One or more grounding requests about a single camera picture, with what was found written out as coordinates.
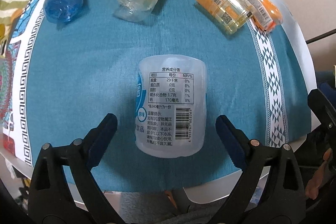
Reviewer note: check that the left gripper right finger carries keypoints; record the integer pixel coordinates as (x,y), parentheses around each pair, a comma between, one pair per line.
(283,197)

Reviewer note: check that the orange-label clear cup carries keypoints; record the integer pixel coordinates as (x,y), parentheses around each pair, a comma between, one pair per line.
(230,14)

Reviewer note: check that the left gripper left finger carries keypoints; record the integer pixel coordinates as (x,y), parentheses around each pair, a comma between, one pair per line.
(50,198)

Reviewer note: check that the white translucent cup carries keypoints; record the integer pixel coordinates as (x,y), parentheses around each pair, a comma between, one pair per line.
(170,107)

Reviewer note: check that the orange white wrapped cup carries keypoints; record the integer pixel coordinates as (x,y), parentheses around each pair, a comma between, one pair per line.
(267,15)

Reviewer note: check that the teal patterned tablecloth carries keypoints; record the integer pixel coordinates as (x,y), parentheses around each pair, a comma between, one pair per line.
(59,81)

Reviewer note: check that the right hand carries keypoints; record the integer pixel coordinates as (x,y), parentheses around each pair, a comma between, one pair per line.
(313,185)

